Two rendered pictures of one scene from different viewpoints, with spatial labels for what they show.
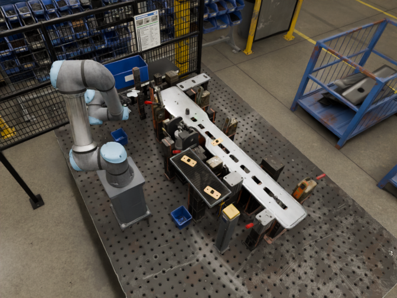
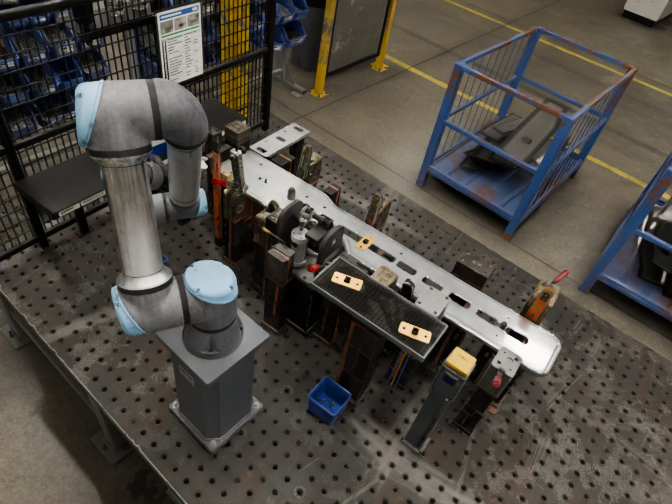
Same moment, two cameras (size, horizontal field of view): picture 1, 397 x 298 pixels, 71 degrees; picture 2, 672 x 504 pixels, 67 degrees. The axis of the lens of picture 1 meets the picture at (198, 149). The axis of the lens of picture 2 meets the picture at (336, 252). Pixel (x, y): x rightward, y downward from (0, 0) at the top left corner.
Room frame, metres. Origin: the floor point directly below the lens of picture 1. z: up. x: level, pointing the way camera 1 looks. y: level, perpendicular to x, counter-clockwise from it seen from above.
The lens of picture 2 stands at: (0.09, 0.45, 2.21)
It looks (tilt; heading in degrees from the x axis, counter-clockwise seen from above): 45 degrees down; 338
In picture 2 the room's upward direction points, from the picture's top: 12 degrees clockwise
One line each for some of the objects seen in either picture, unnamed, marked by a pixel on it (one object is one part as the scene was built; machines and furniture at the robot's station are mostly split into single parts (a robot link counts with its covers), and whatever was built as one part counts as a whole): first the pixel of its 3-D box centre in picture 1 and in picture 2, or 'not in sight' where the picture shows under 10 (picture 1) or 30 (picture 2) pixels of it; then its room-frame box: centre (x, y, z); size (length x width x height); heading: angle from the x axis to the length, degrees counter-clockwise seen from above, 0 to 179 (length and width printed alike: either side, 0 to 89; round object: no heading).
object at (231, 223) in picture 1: (225, 231); (435, 405); (0.67, -0.18, 0.92); 0.08 x 0.08 x 0.44; 40
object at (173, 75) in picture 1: (172, 91); (237, 162); (1.91, 0.26, 0.88); 0.08 x 0.08 x 0.36; 40
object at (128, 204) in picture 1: (126, 194); (215, 375); (0.87, 0.42, 0.90); 0.21 x 0.21 x 0.40; 36
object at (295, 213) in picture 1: (220, 143); (371, 245); (1.25, -0.14, 1.00); 1.38 x 0.22 x 0.02; 40
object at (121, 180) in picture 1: (119, 170); (213, 322); (0.87, 0.42, 1.15); 0.15 x 0.15 x 0.10
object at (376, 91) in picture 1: (363, 81); (523, 127); (2.82, -1.87, 0.47); 1.20 x 0.80 x 0.95; 125
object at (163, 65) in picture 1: (126, 81); (146, 149); (1.81, 0.61, 1.01); 0.90 x 0.22 x 0.03; 130
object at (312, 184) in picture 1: (297, 199); (524, 324); (0.93, -0.64, 0.88); 0.15 x 0.11 x 0.36; 130
